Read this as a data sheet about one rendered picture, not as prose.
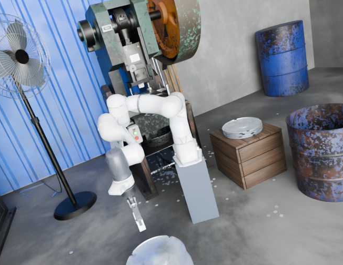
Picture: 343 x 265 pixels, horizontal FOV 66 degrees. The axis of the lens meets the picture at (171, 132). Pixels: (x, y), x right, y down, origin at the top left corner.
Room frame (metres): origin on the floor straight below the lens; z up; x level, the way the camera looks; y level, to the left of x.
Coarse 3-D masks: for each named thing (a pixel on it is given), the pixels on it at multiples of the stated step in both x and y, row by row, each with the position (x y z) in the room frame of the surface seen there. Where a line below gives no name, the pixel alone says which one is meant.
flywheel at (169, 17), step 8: (152, 0) 2.51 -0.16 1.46; (160, 0) 2.34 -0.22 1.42; (168, 0) 2.20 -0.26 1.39; (152, 8) 2.56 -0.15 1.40; (160, 8) 2.29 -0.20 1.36; (168, 8) 2.24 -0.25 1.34; (168, 16) 2.27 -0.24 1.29; (176, 16) 2.06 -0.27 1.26; (152, 24) 2.62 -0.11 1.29; (160, 24) 2.47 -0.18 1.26; (168, 24) 2.31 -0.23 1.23; (176, 24) 2.17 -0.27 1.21; (160, 32) 2.51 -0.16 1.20; (168, 32) 2.35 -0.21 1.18; (176, 32) 2.21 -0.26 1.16; (160, 40) 2.55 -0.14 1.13; (168, 40) 2.39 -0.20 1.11; (176, 40) 2.16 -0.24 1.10; (160, 48) 2.52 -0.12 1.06; (168, 48) 2.42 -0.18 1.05; (176, 48) 2.20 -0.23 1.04; (168, 56) 2.39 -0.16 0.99; (176, 56) 2.28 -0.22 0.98
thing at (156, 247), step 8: (152, 240) 1.10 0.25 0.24; (160, 240) 1.08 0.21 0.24; (176, 240) 1.05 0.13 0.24; (136, 248) 1.07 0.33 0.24; (144, 248) 1.06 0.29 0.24; (152, 248) 1.04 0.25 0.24; (160, 248) 1.03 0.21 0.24; (168, 248) 1.01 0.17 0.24; (176, 248) 1.00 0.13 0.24; (184, 248) 0.98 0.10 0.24; (136, 256) 1.02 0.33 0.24; (144, 256) 1.01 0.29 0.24; (152, 256) 0.99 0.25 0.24; (160, 256) 0.97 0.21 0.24; (168, 256) 0.96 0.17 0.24; (176, 256) 0.95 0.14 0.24; (184, 256) 0.94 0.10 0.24; (128, 264) 0.99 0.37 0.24; (136, 264) 0.97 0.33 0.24; (144, 264) 0.95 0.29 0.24; (152, 264) 0.94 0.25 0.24; (160, 264) 0.92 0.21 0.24; (168, 264) 0.92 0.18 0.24; (176, 264) 0.91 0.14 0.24
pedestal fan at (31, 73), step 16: (0, 16) 2.02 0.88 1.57; (16, 32) 2.10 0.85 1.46; (16, 48) 2.07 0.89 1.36; (0, 64) 1.88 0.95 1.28; (16, 64) 2.05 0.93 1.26; (32, 64) 2.06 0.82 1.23; (16, 80) 2.05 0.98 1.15; (32, 80) 2.12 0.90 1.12; (16, 96) 1.95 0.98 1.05; (32, 96) 2.07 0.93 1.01; (32, 112) 2.09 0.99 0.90; (48, 144) 2.09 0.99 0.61; (64, 176) 2.10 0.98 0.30; (80, 192) 2.25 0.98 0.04; (64, 208) 2.04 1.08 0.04; (80, 208) 1.96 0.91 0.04
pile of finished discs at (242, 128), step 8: (232, 120) 1.99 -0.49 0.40; (240, 120) 1.94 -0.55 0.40; (248, 120) 1.89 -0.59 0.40; (256, 120) 1.87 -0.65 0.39; (224, 128) 1.88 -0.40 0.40; (232, 128) 1.84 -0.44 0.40; (240, 128) 1.79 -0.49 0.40; (248, 128) 1.75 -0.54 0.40; (256, 128) 1.72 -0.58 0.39; (232, 136) 1.75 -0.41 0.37; (240, 136) 1.72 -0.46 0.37; (248, 136) 1.70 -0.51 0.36
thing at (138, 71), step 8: (128, 48) 2.15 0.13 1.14; (136, 48) 2.17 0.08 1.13; (128, 56) 2.15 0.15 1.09; (136, 56) 2.17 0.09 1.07; (128, 64) 2.14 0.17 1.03; (136, 64) 2.16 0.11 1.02; (144, 64) 2.18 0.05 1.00; (128, 72) 2.17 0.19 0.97; (136, 72) 2.12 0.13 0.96; (144, 72) 2.13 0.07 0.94; (136, 80) 2.12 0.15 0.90
